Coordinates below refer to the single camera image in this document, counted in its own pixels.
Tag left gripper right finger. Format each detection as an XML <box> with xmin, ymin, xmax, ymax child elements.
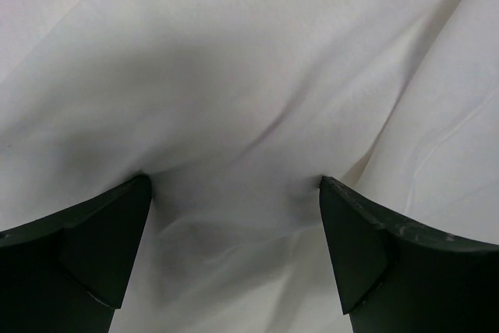
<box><xmin>320</xmin><ymin>177</ymin><xmax>498</xmax><ymax>333</ymax></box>

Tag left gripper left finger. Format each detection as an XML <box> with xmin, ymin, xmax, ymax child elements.
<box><xmin>1</xmin><ymin>175</ymin><xmax>152</xmax><ymax>333</ymax></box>

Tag white t-shirt red print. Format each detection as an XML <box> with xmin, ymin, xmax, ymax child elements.
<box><xmin>1</xmin><ymin>0</ymin><xmax>498</xmax><ymax>332</ymax></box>

